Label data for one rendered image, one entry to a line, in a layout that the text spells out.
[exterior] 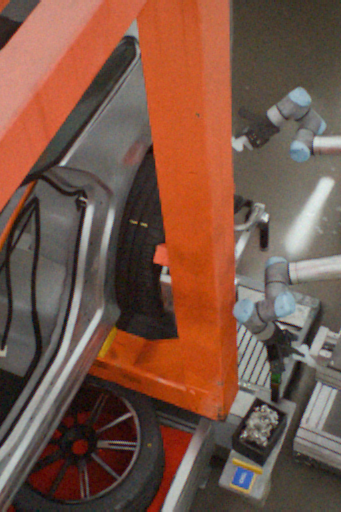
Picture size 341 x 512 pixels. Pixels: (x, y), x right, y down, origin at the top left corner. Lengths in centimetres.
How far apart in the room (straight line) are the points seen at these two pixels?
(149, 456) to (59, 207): 103
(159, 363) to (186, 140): 132
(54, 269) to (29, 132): 194
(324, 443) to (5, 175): 262
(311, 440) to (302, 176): 172
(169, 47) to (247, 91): 341
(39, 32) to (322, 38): 437
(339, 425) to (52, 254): 144
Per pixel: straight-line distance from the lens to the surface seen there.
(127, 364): 342
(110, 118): 290
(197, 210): 237
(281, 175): 490
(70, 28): 148
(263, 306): 277
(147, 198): 327
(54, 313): 322
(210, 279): 261
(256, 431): 338
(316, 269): 280
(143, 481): 340
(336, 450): 375
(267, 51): 566
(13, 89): 139
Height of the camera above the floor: 363
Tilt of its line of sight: 53 degrees down
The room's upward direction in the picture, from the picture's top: 7 degrees counter-clockwise
